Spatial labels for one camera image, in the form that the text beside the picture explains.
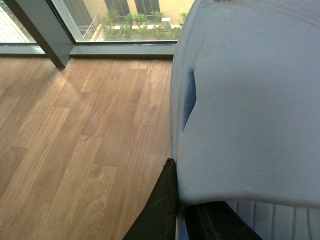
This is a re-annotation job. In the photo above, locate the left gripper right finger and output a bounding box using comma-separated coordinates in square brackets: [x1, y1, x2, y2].
[184, 201, 261, 240]

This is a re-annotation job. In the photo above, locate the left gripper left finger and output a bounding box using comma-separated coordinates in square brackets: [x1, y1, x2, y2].
[123, 158, 178, 240]

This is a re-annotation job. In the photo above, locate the light blue slipper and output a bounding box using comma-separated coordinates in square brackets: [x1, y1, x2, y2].
[170, 0, 320, 240]

